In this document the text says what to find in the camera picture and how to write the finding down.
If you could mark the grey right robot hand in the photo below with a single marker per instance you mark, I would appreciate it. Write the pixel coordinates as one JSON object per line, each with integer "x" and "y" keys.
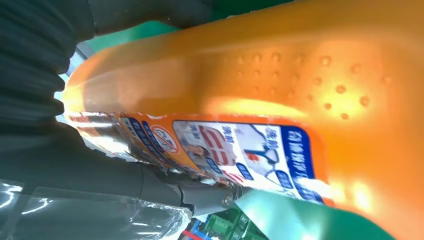
{"x": 82, "y": 192}

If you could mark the green plastic crate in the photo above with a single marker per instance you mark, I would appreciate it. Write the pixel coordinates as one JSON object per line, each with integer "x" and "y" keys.
{"x": 225, "y": 228}

